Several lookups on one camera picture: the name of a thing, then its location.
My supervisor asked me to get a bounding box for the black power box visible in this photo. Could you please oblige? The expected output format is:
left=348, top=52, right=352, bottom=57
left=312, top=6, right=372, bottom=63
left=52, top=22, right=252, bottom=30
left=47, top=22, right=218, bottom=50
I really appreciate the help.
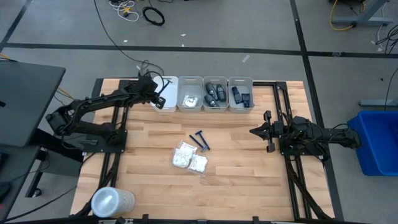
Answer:
left=91, top=77, right=104, bottom=108

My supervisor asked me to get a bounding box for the black desk top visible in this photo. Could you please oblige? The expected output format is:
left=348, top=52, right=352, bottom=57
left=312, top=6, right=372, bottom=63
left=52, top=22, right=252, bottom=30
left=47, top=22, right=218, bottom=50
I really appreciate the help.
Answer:
left=0, top=60, right=67, bottom=149

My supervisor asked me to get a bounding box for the grey desk base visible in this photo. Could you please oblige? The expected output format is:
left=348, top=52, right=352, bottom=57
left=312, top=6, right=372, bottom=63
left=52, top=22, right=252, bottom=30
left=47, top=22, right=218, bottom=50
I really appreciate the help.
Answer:
left=330, top=0, right=394, bottom=27

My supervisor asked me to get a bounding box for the dark blue disposable razor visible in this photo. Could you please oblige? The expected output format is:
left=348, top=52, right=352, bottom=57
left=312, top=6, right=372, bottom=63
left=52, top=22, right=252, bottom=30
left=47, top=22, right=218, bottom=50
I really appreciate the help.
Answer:
left=195, top=130, right=211, bottom=152
left=188, top=134, right=205, bottom=150
left=161, top=79, right=174, bottom=93

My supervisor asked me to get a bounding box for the black coiled cable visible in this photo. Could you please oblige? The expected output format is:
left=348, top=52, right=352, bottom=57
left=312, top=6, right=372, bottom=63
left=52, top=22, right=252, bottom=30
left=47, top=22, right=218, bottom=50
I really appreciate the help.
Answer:
left=142, top=6, right=166, bottom=27

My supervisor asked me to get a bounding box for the clear bag of cotton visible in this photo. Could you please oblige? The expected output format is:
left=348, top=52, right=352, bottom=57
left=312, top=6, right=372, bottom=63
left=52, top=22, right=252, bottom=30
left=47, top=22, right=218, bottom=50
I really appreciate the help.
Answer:
left=182, top=95, right=199, bottom=109
left=187, top=154, right=208, bottom=174
left=172, top=148, right=193, bottom=169
left=179, top=141, right=199, bottom=155

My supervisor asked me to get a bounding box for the grey looped cable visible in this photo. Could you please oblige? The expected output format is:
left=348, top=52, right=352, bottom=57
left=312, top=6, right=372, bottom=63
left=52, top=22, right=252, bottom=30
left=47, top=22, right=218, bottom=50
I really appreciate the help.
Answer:
left=136, top=59, right=154, bottom=78

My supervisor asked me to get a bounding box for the pale grey plastic storage bin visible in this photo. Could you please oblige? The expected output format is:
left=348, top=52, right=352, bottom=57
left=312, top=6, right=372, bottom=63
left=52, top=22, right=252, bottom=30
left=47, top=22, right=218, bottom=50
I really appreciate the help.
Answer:
left=176, top=76, right=205, bottom=113
left=228, top=77, right=255, bottom=114
left=202, top=76, right=230, bottom=113

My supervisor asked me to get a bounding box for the thin black cable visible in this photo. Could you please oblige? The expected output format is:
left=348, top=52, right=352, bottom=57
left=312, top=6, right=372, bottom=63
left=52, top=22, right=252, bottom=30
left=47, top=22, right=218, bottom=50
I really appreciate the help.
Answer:
left=4, top=185, right=78, bottom=223
left=384, top=67, right=398, bottom=110

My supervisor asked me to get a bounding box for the grey deodorant stick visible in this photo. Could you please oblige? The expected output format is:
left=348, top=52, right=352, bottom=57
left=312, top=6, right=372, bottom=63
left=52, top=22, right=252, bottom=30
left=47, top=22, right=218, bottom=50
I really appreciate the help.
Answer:
left=204, top=94, right=220, bottom=108
left=205, top=82, right=218, bottom=101
left=216, top=83, right=227, bottom=103

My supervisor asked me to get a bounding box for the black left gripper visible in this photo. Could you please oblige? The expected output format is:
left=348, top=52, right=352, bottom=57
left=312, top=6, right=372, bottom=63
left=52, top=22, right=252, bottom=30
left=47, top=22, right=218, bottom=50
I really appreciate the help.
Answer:
left=146, top=81, right=167, bottom=110

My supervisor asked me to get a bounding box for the clear plastic cup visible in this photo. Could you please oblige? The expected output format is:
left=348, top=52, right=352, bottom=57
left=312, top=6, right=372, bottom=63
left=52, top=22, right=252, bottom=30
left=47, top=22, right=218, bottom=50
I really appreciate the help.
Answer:
left=90, top=186, right=136, bottom=218

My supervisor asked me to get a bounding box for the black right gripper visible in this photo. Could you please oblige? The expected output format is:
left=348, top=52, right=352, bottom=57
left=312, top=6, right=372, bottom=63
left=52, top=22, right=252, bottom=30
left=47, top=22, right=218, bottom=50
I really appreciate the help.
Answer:
left=249, top=110, right=285, bottom=153

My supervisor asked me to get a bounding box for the long black floor cable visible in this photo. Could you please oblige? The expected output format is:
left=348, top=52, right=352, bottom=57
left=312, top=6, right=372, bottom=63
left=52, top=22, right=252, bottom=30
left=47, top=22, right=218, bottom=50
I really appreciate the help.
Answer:
left=93, top=0, right=165, bottom=77

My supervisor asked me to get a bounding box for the black cable bunch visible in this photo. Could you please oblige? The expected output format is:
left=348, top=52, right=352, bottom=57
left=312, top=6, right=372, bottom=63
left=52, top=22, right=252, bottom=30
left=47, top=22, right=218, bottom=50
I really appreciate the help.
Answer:
left=374, top=24, right=398, bottom=56

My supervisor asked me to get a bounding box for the white plastic storage bin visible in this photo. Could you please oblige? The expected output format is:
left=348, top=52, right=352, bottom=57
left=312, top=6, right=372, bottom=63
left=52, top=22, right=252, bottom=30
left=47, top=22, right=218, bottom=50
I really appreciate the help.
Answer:
left=150, top=75, right=179, bottom=113

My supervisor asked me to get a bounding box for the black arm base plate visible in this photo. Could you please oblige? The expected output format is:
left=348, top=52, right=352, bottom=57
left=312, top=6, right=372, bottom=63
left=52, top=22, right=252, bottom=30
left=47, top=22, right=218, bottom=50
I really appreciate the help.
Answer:
left=82, top=129, right=128, bottom=154
left=277, top=131, right=322, bottom=156

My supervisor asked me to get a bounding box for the white cable bundle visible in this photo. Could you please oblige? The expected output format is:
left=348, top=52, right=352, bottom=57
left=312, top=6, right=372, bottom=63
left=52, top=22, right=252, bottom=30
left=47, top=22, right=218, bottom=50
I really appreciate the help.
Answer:
left=108, top=0, right=140, bottom=22

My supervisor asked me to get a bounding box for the blue plastic tote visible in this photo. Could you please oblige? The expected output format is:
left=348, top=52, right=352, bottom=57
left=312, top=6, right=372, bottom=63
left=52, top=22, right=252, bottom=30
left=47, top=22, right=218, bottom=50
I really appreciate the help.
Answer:
left=347, top=110, right=398, bottom=177

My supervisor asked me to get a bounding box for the yellow cable pair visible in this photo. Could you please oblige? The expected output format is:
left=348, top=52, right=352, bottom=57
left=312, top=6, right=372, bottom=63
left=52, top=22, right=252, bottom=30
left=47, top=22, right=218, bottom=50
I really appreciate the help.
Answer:
left=57, top=86, right=96, bottom=113

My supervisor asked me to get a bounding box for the black desk leg with caster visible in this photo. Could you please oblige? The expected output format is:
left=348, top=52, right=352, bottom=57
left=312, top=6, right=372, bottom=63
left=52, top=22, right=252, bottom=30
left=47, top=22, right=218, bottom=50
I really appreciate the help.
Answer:
left=24, top=146, right=46, bottom=198

